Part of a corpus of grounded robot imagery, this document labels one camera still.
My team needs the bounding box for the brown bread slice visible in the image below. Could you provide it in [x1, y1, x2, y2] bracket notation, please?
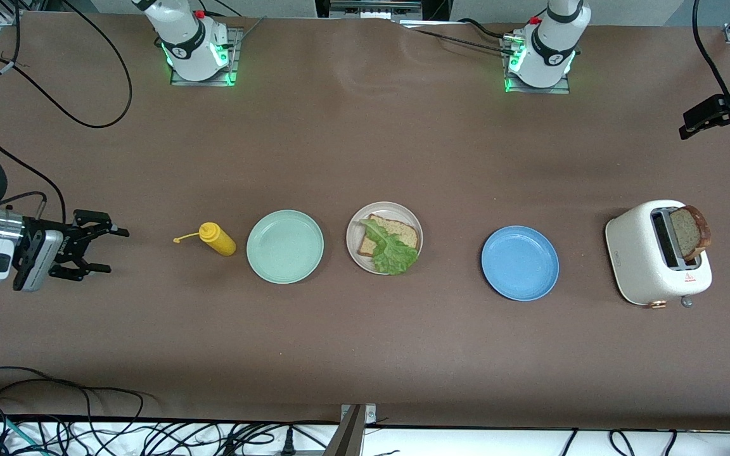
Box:
[669, 205, 712, 261]
[357, 214, 419, 257]

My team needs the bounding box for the yellow mustard squeeze bottle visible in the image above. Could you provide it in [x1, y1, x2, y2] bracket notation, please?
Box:
[173, 222, 238, 257]

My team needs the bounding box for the green lettuce leaf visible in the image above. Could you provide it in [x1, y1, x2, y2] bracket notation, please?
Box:
[360, 218, 419, 276]

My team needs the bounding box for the green plate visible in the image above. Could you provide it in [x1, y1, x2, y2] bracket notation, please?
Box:
[246, 210, 325, 284]

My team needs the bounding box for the blue plate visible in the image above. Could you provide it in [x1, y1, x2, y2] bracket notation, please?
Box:
[481, 225, 560, 302]

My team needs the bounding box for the beige plate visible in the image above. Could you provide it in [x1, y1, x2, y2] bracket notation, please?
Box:
[345, 201, 424, 276]

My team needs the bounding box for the white toaster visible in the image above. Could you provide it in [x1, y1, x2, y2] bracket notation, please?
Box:
[605, 199, 714, 309]

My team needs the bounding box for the black equipment box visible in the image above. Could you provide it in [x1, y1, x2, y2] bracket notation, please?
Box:
[314, 0, 453, 23]

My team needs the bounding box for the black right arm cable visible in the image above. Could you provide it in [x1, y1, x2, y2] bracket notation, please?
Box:
[0, 136, 68, 224]
[13, 0, 133, 129]

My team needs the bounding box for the long black cable loop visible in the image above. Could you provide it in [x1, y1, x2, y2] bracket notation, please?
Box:
[0, 366, 157, 422]

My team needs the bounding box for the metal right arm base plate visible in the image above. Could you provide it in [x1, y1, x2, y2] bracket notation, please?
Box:
[170, 27, 242, 87]

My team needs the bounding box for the smooth black cable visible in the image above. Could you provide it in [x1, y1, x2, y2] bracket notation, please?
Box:
[457, 18, 518, 40]

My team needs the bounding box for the aluminium frame profile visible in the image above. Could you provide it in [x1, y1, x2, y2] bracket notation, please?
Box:
[0, 0, 27, 26]

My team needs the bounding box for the grey cable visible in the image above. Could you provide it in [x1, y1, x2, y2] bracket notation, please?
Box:
[235, 16, 269, 45]

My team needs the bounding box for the black braided cable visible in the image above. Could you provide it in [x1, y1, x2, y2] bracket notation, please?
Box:
[400, 24, 511, 54]

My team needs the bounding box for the metal table bracket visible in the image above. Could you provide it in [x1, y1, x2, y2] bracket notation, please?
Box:
[340, 403, 377, 456]

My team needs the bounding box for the looped black cable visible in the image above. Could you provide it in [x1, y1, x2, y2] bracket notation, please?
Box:
[609, 429, 677, 456]

